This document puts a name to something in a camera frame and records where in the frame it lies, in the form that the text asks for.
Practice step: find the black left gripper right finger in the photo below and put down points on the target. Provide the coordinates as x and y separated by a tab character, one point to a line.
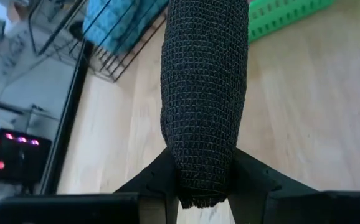
261	193

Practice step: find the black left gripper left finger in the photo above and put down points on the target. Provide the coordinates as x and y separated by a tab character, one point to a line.
158	193

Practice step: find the black mesh bandage roll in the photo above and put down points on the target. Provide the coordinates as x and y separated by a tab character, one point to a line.
203	93

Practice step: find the light blue snowflake-print cloth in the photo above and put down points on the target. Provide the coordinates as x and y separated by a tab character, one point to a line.
114	25

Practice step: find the black box with red lights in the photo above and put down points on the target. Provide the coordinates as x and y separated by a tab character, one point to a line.
18	161

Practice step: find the green slotted plastic basket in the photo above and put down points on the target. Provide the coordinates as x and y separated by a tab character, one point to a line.
276	15

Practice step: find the black aluminium table frame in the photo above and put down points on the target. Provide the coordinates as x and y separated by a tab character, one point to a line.
68	118

